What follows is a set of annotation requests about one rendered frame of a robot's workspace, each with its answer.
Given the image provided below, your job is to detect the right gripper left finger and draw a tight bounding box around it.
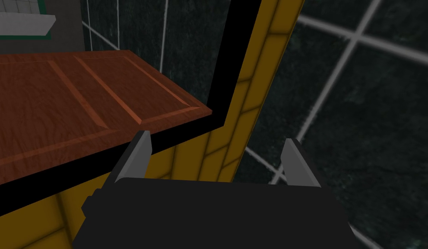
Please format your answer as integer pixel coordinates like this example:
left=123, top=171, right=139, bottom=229
left=114, top=130, right=153, bottom=184

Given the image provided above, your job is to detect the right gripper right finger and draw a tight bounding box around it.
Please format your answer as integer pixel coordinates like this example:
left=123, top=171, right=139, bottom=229
left=280, top=137, right=322, bottom=188

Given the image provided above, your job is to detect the brown wooden door leaf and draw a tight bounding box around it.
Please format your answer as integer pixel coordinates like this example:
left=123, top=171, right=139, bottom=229
left=0, top=50, right=213, bottom=179

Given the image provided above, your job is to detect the grey window sill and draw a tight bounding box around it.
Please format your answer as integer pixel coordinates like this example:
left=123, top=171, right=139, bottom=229
left=0, top=11, right=57, bottom=37

